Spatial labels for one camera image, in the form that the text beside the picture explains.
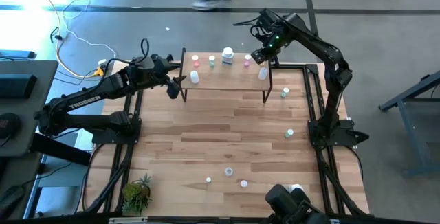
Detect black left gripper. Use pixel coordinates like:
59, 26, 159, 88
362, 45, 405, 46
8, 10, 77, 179
144, 54, 188, 100

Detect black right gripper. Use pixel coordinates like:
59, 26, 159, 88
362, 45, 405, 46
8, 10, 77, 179
251, 9, 288, 65

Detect white bottle blue label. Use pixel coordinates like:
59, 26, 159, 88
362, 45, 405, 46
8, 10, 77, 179
221, 47, 235, 65

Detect wooden shelf black legs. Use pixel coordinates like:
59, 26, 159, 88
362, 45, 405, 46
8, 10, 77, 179
177, 47, 273, 104

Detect white power adapter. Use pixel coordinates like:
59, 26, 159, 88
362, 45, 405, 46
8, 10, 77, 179
92, 58, 110, 78

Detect white box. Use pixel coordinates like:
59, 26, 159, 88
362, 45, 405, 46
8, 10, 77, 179
74, 131, 96, 153

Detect potted succulent plant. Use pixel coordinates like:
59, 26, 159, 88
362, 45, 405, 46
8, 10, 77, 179
120, 172, 154, 215

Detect black desk beam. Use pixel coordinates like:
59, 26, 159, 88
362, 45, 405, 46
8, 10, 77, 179
30, 133, 92, 166

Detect dark grey desk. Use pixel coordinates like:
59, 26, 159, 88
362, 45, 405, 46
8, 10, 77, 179
0, 60, 59, 158

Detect black box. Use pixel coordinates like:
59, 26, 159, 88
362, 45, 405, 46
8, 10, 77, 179
0, 74, 38, 99

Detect dark flat device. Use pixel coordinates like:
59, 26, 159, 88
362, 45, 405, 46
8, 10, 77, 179
0, 49, 36, 60

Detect blue-grey metal table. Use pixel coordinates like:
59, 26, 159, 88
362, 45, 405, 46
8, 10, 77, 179
377, 69, 440, 179

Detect round black pad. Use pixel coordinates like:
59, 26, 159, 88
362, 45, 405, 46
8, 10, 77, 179
0, 112, 21, 139

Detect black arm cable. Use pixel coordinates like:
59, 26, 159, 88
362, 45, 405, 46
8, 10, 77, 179
98, 38, 151, 91
232, 12, 262, 27

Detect white floor cable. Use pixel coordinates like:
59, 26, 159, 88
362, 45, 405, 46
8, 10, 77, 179
61, 0, 118, 57

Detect black floor cable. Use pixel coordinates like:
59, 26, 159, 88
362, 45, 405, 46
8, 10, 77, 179
49, 26, 65, 43

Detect yellow floor cable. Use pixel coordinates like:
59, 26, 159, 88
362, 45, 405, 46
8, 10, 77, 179
29, 0, 104, 80

